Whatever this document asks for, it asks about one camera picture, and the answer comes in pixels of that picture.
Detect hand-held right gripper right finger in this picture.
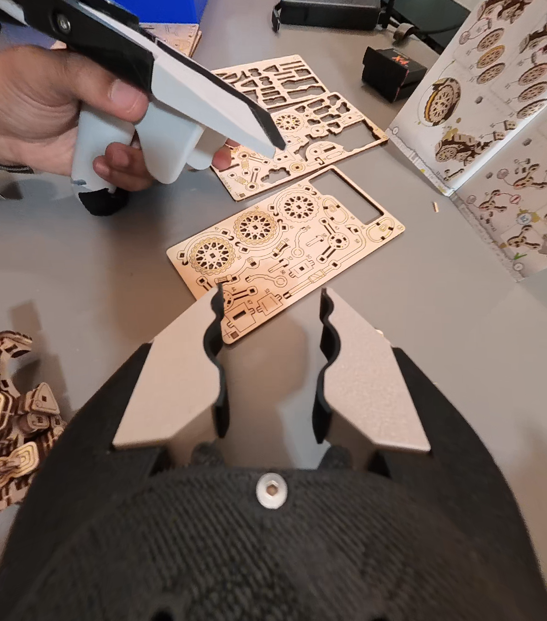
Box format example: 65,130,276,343
311,286,433,457

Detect black power adapter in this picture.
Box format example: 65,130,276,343
271,0,383,34

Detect spare wooden sheet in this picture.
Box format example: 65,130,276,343
145,22,202,55

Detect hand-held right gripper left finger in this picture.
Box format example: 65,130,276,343
112,285,231,459

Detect grey desk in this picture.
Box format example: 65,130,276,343
0,0,547,621

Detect wooden puzzle sheet rectangular window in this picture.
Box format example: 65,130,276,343
167,165,406,345

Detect black tablet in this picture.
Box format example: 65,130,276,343
385,0,473,51

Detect folded instruction booklet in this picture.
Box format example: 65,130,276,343
386,0,547,283

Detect blue plastic bin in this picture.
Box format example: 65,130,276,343
140,0,202,25

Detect black cable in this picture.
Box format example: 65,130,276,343
385,0,415,43

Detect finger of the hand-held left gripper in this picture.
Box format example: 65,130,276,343
149,41,287,158

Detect person's left hand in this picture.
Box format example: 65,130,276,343
0,46,235,192

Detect wooden puzzle sheet many cutouts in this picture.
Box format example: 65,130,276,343
208,54,390,202

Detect small black box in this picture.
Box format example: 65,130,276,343
362,46,428,104

